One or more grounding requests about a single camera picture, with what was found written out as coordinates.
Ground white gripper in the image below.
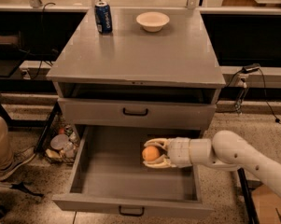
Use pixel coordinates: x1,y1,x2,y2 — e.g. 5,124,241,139
143,137,191,169

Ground orange fruit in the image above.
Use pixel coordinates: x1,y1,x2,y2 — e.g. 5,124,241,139
142,147,160,161

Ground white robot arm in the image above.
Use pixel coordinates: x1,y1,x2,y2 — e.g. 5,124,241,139
142,131,281,198

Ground open grey middle drawer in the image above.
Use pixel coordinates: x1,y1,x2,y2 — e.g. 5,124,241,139
53,126,213,219

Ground grey drawer cabinet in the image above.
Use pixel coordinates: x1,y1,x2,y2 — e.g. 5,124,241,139
46,7,227,142

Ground closed grey top drawer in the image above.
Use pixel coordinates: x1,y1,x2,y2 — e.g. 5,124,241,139
58,98,216,131

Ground cardboard box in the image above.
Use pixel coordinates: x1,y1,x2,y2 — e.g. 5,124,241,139
252,185,281,224

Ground white bowl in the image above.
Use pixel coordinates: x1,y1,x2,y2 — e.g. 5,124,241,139
136,12,170,33

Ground grey sneaker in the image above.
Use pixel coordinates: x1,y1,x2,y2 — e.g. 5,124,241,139
0,147,35,181

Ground blue soda can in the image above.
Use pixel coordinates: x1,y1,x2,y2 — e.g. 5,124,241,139
94,1,113,34

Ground wire basket of items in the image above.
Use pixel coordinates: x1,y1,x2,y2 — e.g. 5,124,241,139
45,125,79,164

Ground black metal frame bar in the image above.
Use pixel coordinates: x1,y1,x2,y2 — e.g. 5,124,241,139
237,168,260,224

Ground black power adapter cable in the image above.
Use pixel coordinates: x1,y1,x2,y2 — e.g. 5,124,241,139
227,63,281,124

